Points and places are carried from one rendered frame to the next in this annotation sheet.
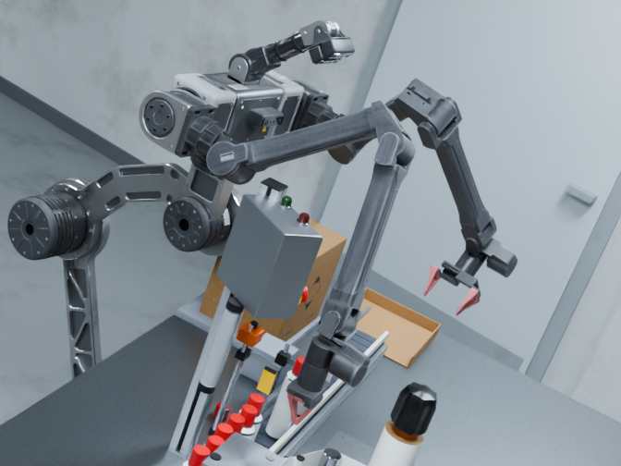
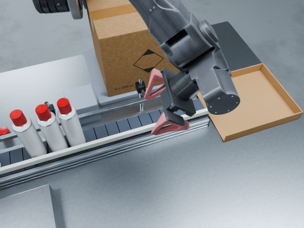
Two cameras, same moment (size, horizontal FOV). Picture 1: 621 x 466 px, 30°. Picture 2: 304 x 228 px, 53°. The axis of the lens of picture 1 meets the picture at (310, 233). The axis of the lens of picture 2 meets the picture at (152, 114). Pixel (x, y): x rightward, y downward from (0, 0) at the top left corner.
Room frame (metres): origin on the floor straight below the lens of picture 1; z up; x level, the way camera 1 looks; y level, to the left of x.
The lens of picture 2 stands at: (2.48, -0.70, 1.71)
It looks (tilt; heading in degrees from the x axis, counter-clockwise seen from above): 53 degrees down; 55
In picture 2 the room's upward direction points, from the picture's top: straight up
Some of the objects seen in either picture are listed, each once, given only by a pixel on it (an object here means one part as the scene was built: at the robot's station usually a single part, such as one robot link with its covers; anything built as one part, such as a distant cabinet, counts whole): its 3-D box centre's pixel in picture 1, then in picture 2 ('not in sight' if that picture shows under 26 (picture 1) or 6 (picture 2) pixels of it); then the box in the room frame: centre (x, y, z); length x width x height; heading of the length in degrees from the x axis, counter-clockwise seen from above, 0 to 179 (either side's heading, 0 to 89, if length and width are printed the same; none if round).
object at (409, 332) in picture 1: (386, 325); (245, 99); (3.16, -0.31, 0.85); 0.30 x 0.26 x 0.04; 165
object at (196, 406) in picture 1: (225, 324); not in sight; (2.20, 0.10, 1.17); 0.04 x 0.04 x 0.67; 75
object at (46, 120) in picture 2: not in sight; (51, 130); (2.52, -0.14, 0.98); 0.05 x 0.05 x 0.20
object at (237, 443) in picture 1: (244, 461); not in sight; (1.77, -0.03, 1.14); 0.14 x 0.11 x 0.01; 165
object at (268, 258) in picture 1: (269, 256); not in sight; (2.12, 0.06, 1.38); 0.17 x 0.10 x 0.19; 40
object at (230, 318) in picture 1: (221, 346); not in sight; (2.07, 0.09, 1.18); 0.04 x 0.04 x 0.21
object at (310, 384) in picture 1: (311, 377); not in sight; (2.16, -0.11, 1.14); 0.10 x 0.07 x 0.07; 165
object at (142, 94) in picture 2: not in sight; (143, 99); (2.83, -0.14, 0.91); 0.07 x 0.03 x 0.17; 75
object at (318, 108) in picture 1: (321, 120); not in sight; (2.92, 0.07, 1.45); 0.09 x 0.08 x 0.12; 154
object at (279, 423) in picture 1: (289, 398); not in sight; (2.32, -0.09, 0.98); 0.05 x 0.05 x 0.20
